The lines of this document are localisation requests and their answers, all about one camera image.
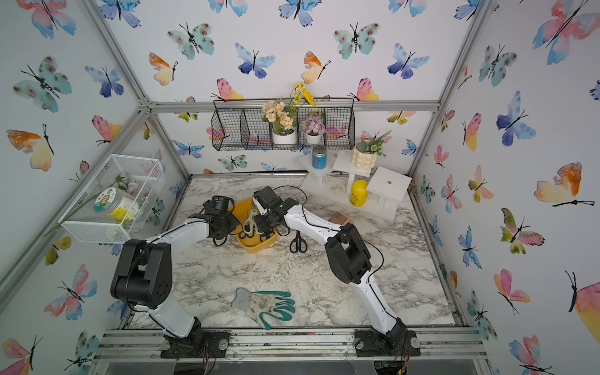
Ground cream kitchen scissors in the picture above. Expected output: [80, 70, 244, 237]
[240, 208, 260, 238]

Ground all-black scissors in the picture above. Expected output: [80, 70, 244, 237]
[289, 231, 308, 254]

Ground yellow storage box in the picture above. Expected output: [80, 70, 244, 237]
[233, 198, 278, 254]

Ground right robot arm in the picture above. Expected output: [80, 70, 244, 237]
[253, 187, 421, 359]

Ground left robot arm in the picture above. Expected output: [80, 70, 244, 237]
[110, 195, 240, 359]

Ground pink brush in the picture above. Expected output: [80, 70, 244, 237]
[328, 211, 354, 226]

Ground blue tin can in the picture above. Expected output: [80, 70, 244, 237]
[311, 145, 328, 170]

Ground white pot beige flowers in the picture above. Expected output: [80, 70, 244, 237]
[262, 100, 298, 146]

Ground yellow jar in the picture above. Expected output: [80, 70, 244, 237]
[349, 180, 368, 207]

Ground white pot purple flowers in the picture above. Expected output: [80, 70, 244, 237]
[300, 114, 326, 146]

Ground grey teal work glove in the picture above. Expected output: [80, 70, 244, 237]
[231, 287, 296, 331]

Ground cream bubble pot plant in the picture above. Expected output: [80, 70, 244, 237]
[352, 131, 392, 170]

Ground green lid jar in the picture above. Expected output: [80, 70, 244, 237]
[93, 187, 140, 223]

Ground white stepped display stand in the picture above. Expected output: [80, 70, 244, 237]
[299, 151, 412, 221]

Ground yellow artificial flower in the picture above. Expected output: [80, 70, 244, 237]
[290, 81, 316, 107]

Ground black wire wall basket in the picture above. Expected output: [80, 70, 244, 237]
[208, 96, 356, 151]

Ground clear acrylic wall box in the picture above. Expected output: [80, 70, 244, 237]
[59, 154, 165, 244]

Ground aluminium front rail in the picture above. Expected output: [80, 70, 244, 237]
[94, 327, 488, 363]

